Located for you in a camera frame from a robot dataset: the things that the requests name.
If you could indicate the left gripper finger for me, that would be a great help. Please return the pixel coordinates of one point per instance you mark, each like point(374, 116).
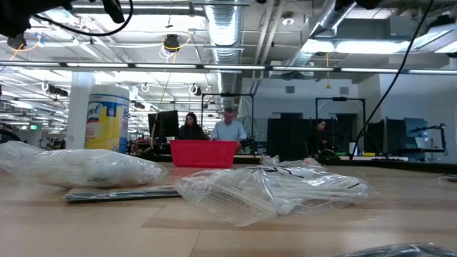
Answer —
point(114, 10)

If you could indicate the black comb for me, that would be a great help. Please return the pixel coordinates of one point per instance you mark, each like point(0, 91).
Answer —
point(121, 195)
point(403, 251)

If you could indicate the cotton swabs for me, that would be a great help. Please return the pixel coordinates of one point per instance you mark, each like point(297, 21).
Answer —
point(271, 192)

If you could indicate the red toothbrush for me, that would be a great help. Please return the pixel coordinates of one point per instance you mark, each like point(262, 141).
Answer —
point(310, 162)

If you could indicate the black background robot arm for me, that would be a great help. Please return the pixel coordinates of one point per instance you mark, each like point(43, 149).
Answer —
point(251, 142)

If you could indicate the white building column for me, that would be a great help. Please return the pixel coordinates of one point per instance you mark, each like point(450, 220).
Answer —
point(80, 107)

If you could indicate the Lysol wipes canister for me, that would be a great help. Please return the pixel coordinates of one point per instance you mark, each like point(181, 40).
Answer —
point(107, 125)

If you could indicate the black computer monitor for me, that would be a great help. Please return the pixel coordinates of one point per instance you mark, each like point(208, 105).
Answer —
point(164, 123)

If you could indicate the overhead light bar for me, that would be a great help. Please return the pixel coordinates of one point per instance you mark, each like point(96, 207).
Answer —
point(228, 67)

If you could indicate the person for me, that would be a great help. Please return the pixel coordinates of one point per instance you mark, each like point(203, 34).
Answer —
point(228, 130)
point(191, 128)
point(317, 139)

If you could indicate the cotton pads in clear bag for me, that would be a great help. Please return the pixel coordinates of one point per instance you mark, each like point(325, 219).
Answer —
point(89, 167)

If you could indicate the red plastic basket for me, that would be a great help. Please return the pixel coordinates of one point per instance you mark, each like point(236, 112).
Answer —
point(203, 153)

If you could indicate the ceiling smoke detector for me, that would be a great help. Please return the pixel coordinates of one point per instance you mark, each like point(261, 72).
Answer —
point(287, 20)

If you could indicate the black partition screen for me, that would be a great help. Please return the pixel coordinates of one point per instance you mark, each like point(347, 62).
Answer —
point(285, 139)

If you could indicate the ceiling light fixture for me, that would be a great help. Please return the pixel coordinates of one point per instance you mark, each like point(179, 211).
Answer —
point(357, 46)

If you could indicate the white cup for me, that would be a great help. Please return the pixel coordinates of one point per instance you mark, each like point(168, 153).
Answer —
point(352, 148)

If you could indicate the grey screen panel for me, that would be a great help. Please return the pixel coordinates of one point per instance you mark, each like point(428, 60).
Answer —
point(416, 130)

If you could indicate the ribbed silver ventilation duct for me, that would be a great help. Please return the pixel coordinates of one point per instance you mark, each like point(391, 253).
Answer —
point(225, 35)

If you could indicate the slanted silver ventilation duct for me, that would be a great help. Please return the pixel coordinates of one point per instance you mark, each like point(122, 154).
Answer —
point(303, 59)

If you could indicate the black aluminium table frame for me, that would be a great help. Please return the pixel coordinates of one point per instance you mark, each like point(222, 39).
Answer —
point(410, 165)

